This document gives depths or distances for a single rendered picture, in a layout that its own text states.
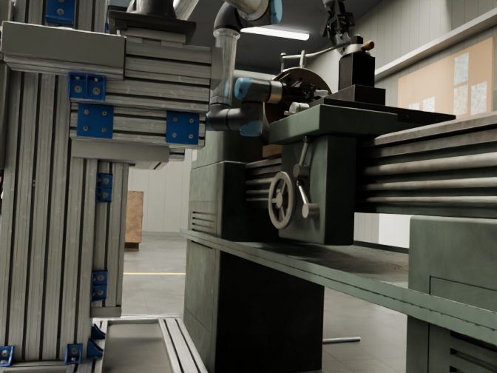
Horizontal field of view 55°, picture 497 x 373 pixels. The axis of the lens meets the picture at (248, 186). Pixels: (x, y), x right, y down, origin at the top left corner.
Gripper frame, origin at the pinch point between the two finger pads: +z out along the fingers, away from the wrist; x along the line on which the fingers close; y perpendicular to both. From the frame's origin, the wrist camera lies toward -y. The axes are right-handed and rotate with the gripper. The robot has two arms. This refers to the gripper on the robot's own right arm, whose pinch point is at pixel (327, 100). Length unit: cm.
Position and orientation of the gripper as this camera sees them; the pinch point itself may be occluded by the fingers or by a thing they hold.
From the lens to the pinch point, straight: 177.4
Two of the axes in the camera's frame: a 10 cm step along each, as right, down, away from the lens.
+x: 0.4, -10.0, 0.4
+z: 9.4, 0.5, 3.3
